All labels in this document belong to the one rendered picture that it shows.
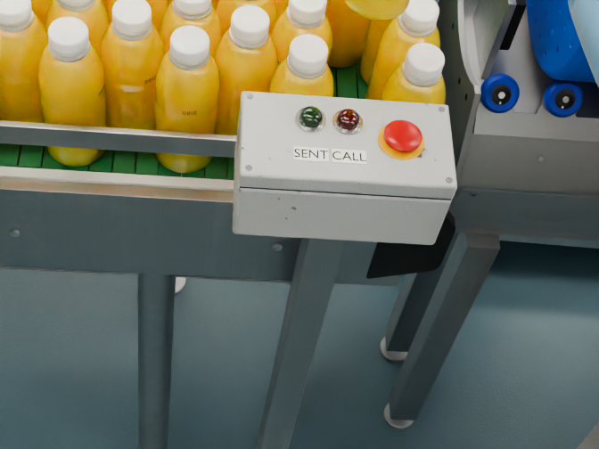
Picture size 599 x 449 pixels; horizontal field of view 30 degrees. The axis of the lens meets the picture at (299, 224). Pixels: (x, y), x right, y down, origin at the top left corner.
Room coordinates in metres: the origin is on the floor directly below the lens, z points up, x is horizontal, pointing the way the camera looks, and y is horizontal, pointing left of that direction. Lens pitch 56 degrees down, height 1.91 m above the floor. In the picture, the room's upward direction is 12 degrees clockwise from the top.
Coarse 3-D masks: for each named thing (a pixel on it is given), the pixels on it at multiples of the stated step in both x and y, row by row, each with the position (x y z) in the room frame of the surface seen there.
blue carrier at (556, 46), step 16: (528, 0) 1.03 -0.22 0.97; (544, 0) 0.99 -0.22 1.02; (560, 0) 0.95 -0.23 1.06; (528, 16) 1.01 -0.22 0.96; (544, 16) 0.97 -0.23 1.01; (560, 16) 0.93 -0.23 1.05; (544, 32) 0.95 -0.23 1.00; (560, 32) 0.91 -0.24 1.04; (576, 32) 0.88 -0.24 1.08; (544, 48) 0.93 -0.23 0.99; (560, 48) 0.90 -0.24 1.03; (576, 48) 0.86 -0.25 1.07; (544, 64) 0.92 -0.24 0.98; (560, 64) 0.88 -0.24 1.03; (576, 64) 0.86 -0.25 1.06; (576, 80) 0.88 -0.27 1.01; (592, 80) 0.88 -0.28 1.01
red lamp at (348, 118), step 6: (342, 114) 0.68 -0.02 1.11; (348, 114) 0.68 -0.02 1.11; (354, 114) 0.68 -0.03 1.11; (336, 120) 0.67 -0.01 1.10; (342, 120) 0.67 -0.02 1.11; (348, 120) 0.67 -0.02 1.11; (354, 120) 0.67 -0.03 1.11; (342, 126) 0.67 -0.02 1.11; (348, 126) 0.67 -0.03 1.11; (354, 126) 0.67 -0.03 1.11
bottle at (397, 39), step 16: (400, 16) 0.87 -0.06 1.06; (384, 32) 0.86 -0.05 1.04; (400, 32) 0.85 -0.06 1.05; (416, 32) 0.85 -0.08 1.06; (432, 32) 0.85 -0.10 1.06; (384, 48) 0.85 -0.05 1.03; (400, 48) 0.84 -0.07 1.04; (384, 64) 0.84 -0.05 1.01; (384, 80) 0.84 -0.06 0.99; (368, 96) 0.85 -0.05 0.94
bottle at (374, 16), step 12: (348, 0) 0.80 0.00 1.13; (360, 0) 0.79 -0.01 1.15; (372, 0) 0.79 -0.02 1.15; (384, 0) 0.79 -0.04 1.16; (396, 0) 0.79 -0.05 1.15; (408, 0) 0.81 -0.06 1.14; (360, 12) 0.79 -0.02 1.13; (372, 12) 0.79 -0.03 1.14; (384, 12) 0.79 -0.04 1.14; (396, 12) 0.79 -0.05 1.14
